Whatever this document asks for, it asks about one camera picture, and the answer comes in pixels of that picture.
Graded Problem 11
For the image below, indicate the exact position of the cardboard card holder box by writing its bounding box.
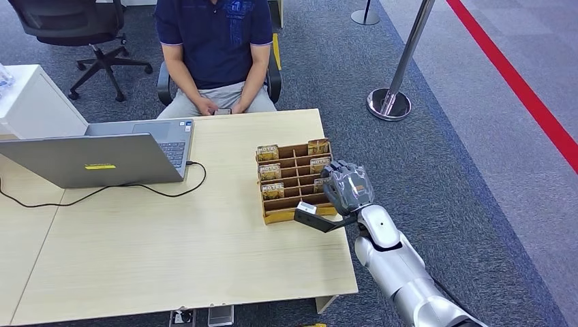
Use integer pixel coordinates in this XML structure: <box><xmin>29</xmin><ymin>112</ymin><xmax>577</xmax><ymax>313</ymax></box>
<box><xmin>255</xmin><ymin>138</ymin><xmax>340</xmax><ymax>225</ymax></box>

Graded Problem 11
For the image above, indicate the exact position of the black laptop cable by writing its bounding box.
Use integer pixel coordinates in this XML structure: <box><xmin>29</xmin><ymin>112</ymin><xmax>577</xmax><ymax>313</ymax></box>
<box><xmin>0</xmin><ymin>161</ymin><xmax>208</xmax><ymax>209</ymax></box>

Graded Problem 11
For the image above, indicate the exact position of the silver laptop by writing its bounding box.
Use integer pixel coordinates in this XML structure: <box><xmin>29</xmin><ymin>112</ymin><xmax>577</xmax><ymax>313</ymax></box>
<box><xmin>0</xmin><ymin>118</ymin><xmax>195</xmax><ymax>189</ymax></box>

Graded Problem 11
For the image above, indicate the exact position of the person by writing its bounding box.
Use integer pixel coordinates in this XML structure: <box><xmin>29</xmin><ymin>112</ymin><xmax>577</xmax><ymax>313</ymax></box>
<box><xmin>154</xmin><ymin>0</ymin><xmax>277</xmax><ymax>120</ymax></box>

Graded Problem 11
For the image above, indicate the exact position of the silver floor box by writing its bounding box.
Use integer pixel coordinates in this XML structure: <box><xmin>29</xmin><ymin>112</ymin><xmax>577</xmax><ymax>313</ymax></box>
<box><xmin>207</xmin><ymin>305</ymin><xmax>234</xmax><ymax>327</ymax></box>

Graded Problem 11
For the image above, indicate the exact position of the floor power socket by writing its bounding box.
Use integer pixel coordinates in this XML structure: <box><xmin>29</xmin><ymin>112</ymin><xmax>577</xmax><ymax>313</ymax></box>
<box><xmin>168</xmin><ymin>309</ymin><xmax>197</xmax><ymax>327</ymax></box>

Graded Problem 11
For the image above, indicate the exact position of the person's right hand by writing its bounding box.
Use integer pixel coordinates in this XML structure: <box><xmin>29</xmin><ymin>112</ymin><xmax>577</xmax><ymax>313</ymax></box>
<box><xmin>195</xmin><ymin>97</ymin><xmax>220</xmax><ymax>117</ymax></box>

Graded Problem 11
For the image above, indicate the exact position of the white table leg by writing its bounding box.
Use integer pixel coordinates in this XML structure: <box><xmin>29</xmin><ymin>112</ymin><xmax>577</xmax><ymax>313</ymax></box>
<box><xmin>314</xmin><ymin>295</ymin><xmax>339</xmax><ymax>315</ymax></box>

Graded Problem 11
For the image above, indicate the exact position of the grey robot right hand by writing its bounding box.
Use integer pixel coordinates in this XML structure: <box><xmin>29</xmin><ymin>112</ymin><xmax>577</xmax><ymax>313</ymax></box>
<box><xmin>321</xmin><ymin>160</ymin><xmax>376</xmax><ymax>217</ymax></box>

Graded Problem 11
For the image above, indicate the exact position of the chrome stanchion post with base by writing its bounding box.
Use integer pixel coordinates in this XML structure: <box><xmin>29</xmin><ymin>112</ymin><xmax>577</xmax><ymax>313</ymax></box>
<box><xmin>366</xmin><ymin>0</ymin><xmax>437</xmax><ymax>122</ymax></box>
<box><xmin>350</xmin><ymin>0</ymin><xmax>381</xmax><ymax>26</ymax></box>

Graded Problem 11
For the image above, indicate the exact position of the black swivel office chair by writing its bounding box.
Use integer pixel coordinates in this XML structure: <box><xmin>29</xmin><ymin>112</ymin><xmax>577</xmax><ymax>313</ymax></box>
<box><xmin>6</xmin><ymin>0</ymin><xmax>153</xmax><ymax>103</ymax></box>

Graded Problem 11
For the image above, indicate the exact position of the white cabinet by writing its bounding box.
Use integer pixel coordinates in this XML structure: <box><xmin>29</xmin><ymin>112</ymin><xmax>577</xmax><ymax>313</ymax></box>
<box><xmin>0</xmin><ymin>64</ymin><xmax>89</xmax><ymax>140</ymax></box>

